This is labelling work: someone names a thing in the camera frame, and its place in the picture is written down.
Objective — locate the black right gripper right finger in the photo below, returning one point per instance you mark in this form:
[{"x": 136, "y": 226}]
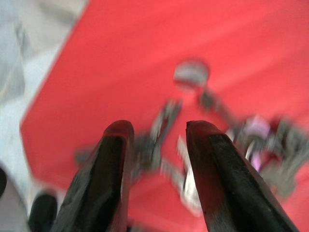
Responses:
[{"x": 227, "y": 183}]

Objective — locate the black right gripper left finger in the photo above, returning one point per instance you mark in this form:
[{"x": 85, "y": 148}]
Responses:
[{"x": 106, "y": 183}]

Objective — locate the silver metal key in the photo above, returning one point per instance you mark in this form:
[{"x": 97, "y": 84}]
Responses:
[{"x": 187, "y": 186}]

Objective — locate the dark grey key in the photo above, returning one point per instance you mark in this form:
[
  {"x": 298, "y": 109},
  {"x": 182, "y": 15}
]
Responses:
[{"x": 281, "y": 166}]

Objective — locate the purple key tag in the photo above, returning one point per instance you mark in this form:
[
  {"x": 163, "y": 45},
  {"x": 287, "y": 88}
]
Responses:
[{"x": 259, "y": 126}]

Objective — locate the black rounded object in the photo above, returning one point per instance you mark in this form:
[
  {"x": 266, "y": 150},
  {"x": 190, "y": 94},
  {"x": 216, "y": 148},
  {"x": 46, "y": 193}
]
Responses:
[{"x": 42, "y": 212}]

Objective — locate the grey oval key fob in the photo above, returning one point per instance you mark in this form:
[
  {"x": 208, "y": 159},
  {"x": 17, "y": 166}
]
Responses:
[{"x": 190, "y": 73}]

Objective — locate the red table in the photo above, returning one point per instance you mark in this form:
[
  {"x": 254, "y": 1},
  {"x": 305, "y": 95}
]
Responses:
[{"x": 135, "y": 60}]

